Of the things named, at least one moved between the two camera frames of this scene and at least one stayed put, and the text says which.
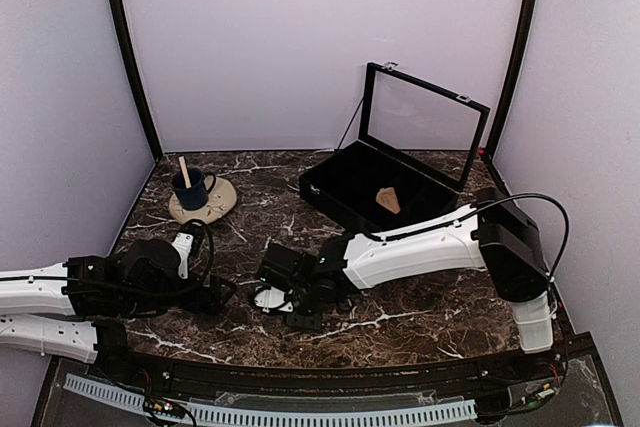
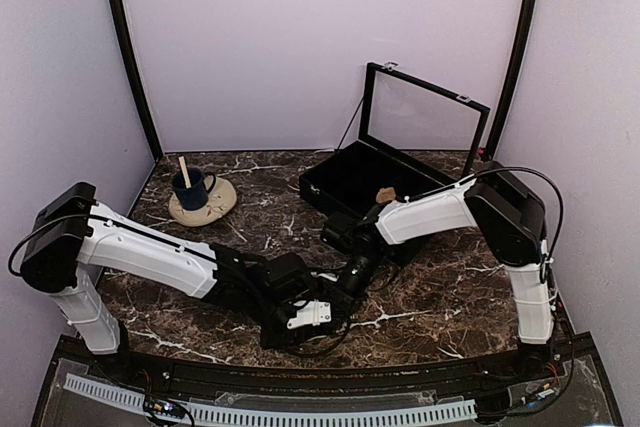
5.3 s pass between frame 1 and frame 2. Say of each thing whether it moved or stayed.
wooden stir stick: stayed
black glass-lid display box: stayed
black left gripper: moved
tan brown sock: stayed
